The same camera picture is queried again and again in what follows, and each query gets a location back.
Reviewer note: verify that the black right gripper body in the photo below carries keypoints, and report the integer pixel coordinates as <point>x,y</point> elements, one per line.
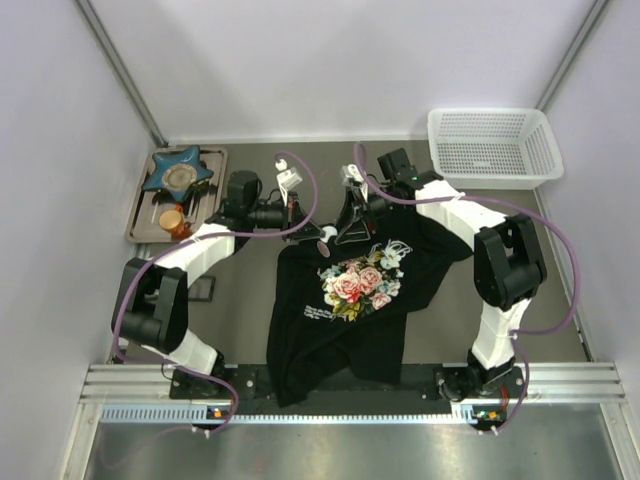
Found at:
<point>361,201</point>

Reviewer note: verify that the black box with pink brooch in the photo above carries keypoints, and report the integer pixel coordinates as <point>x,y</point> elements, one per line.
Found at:
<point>202,290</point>

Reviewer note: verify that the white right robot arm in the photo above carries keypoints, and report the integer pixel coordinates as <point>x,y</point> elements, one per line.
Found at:
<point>508,264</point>

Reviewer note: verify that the white round brooch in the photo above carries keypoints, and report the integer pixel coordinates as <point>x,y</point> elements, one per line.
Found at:
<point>328,232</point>

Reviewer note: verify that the grey slotted cable duct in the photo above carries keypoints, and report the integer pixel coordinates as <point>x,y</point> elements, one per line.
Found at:
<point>333,408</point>

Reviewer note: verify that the orange cup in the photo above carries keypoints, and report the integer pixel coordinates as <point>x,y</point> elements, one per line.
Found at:
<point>174,223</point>

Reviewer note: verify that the black floral t-shirt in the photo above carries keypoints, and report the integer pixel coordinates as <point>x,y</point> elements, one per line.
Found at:
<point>349,310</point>

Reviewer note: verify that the white perforated plastic basket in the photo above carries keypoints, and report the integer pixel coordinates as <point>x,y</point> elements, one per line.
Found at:
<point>493,148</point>

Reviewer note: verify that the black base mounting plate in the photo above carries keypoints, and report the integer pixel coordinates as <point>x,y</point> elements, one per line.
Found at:
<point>415,385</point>

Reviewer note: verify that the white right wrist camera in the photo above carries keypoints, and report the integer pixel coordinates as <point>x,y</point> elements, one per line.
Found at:
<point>351,176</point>

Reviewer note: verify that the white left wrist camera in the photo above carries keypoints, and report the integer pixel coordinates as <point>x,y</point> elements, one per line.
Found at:
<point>287,177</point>

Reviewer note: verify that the aluminium frame rail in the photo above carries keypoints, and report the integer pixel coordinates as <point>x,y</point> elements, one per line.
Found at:
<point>569,422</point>

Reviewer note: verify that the blue star-shaped dish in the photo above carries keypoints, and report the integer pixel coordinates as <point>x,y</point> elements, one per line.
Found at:
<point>177,173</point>

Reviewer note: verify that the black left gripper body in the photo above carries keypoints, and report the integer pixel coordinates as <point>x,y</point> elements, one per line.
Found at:
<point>291,218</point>

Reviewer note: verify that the brown rectangular tray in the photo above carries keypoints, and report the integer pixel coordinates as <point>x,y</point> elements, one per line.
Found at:
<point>201,203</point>

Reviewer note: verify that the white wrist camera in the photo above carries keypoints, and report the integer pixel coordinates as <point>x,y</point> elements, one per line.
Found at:
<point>351,176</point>
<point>287,177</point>

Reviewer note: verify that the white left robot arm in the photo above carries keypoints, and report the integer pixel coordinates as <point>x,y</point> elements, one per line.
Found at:
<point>152,306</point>

